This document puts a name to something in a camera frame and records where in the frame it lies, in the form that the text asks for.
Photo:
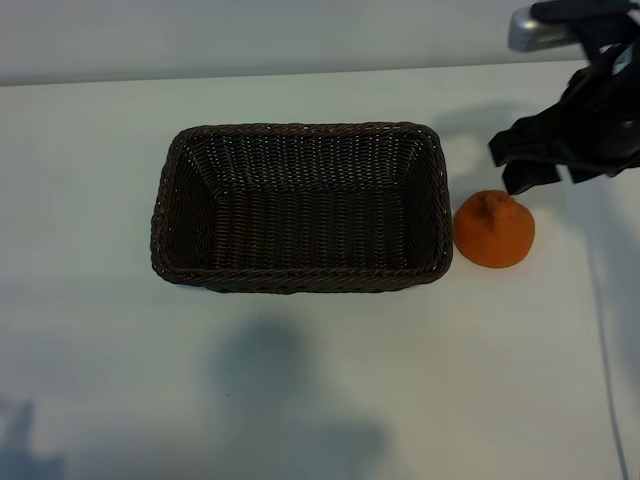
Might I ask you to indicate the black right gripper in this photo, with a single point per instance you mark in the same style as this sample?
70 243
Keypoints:
605 125

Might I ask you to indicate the orange fruit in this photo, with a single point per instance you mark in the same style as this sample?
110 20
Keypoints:
495 240

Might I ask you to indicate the dark brown wicker basket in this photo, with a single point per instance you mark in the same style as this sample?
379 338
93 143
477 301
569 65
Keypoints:
300 220

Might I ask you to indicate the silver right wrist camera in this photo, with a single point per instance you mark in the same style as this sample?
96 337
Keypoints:
530 30

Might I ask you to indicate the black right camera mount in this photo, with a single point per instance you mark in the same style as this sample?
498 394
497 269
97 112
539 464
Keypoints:
595 22

